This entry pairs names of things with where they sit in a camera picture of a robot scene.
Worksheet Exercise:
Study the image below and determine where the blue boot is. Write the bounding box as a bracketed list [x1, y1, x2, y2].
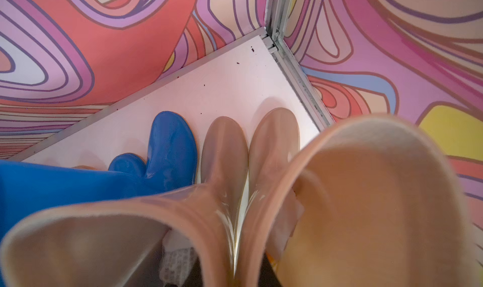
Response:
[1, 160, 155, 235]
[144, 111, 198, 193]

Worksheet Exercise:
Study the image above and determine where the beige boot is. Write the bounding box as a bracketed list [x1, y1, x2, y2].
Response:
[1, 117, 248, 286]
[235, 108, 479, 286]

